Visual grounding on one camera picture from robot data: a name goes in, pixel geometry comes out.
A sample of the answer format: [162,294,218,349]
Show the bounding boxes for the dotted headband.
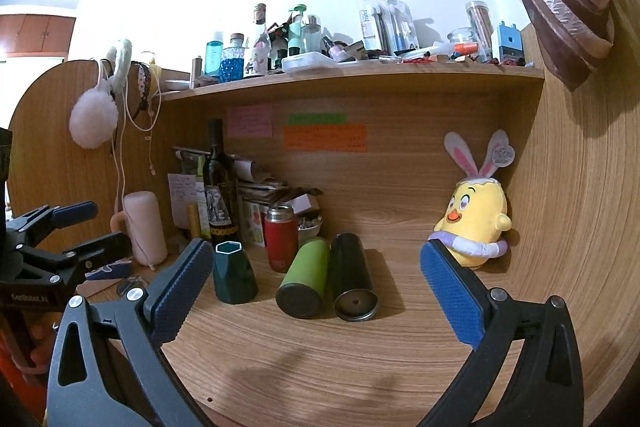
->
[126,61,156,132]

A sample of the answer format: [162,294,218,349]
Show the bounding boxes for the dark green hexagonal cup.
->
[212,240,259,306]

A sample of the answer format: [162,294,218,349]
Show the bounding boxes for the dark wine bottle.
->
[202,118,242,249]

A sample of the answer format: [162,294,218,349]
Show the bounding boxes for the mint green pump bottle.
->
[287,4,307,56]

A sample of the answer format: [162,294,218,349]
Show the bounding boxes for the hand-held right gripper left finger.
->
[45,237,216,427]

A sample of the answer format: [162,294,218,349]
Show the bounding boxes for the glass jar with orange items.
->
[447,28,480,62]

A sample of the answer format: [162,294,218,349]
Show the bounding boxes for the blue white clip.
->
[84,258,132,281]

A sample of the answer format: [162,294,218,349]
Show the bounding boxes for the teal liquid bottle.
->
[204,32,224,84]

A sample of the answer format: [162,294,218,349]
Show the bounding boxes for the pink mug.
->
[110,190,168,267]

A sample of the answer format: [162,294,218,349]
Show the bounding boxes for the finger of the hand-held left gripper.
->
[15,231,134,285]
[6,201,99,254]

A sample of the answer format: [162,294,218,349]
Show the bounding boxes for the stack of papers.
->
[231,154,321,215]

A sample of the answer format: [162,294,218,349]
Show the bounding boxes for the wooden wall cabinet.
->
[0,6,77,58]

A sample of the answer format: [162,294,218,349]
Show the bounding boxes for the blue bead jar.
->
[220,33,246,82]

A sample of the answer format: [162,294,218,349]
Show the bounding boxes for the yellow slim bottle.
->
[187,203,202,240]

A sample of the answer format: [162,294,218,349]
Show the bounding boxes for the white fluffy earmuffs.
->
[68,38,134,150]

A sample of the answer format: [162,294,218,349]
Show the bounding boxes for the green thermos bottle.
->
[275,237,332,320]

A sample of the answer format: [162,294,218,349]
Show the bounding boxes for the white cable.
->
[97,52,163,270]

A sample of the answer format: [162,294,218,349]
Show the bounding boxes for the clear corked glass bottle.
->
[248,3,271,78]

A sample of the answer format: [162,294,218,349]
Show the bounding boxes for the yellow chick plush toy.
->
[427,129,516,270]

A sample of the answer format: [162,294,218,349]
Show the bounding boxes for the white note paper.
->
[167,173,206,223]

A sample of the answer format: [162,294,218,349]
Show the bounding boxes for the red thermos flask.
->
[263,203,299,273]

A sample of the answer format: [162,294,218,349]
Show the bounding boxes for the green sticky note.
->
[288,112,346,126]

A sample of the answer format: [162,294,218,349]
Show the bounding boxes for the clear tall jar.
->
[465,1,494,62]

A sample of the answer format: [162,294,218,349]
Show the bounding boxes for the small bowl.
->
[297,214,323,240]

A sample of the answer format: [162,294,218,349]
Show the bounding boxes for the pink sticky note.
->
[227,105,273,138]

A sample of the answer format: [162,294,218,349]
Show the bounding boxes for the clear blister pack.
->
[356,0,393,54]
[385,0,420,52]

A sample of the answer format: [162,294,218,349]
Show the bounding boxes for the white plastic box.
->
[281,51,337,73]

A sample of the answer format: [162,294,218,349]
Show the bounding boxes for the wooden desk hutch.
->
[7,0,640,427]

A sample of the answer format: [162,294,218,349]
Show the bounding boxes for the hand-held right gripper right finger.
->
[417,239,586,427]

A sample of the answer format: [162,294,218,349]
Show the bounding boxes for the clear frosted bottle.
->
[303,15,323,54]

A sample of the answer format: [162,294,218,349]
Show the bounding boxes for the blue white box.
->
[491,21,525,64]

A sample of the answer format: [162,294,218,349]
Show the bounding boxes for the orange sticky note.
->
[283,124,368,153]

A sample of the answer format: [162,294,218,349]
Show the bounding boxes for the black thermos bottle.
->
[330,232,378,322]

